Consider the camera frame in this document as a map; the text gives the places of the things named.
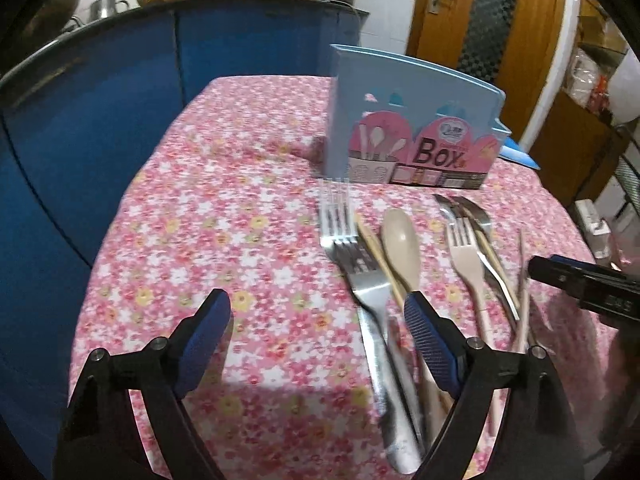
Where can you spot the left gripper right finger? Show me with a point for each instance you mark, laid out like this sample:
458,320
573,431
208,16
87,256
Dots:
537,437

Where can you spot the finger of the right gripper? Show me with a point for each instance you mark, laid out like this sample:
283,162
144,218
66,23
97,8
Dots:
613,295

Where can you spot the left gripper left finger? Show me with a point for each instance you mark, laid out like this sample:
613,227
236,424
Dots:
99,438

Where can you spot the small steel fork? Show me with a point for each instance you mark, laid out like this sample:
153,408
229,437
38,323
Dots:
482,227

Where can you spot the wooden chopstick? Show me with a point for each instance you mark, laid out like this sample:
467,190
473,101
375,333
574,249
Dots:
522,330
380,254

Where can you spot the large steel fork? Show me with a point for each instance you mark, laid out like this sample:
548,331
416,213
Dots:
394,392

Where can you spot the blue kitchen counter cabinet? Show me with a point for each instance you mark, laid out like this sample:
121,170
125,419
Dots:
78,119

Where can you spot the wooden shelf unit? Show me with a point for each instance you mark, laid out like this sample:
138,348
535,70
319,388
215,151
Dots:
584,132

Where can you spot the blue book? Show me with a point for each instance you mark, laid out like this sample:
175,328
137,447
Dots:
512,152

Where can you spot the pink floral tablecloth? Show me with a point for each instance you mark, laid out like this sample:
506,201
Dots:
228,199

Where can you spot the blue utensil holder box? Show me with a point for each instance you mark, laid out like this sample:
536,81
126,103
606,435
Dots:
399,120

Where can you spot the wooden door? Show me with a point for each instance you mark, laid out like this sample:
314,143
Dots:
508,43

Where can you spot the steel kettle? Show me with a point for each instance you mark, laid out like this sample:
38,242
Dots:
100,9

